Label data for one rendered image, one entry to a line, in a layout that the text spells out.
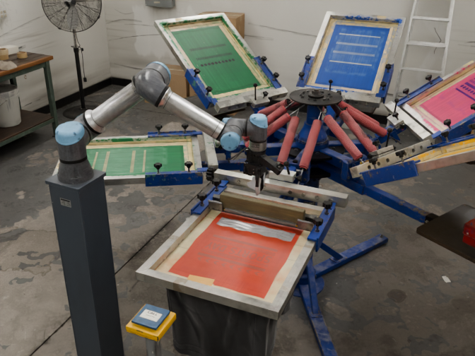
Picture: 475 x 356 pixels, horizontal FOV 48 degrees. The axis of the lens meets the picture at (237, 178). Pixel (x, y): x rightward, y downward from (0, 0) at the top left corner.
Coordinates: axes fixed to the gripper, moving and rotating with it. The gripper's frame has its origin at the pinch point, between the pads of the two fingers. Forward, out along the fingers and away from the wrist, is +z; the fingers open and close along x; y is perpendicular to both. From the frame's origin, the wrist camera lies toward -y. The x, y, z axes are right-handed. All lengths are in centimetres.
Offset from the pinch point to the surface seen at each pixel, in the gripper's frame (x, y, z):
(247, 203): 0.5, 5.8, 7.4
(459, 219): -41, -85, 16
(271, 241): 13.0, -10.4, 16.3
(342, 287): -91, -28, 112
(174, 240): 33.9, 25.5, 13.0
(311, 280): -65, -13, 92
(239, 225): 7.6, 6.9, 15.8
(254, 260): 29.0, -9.0, 16.3
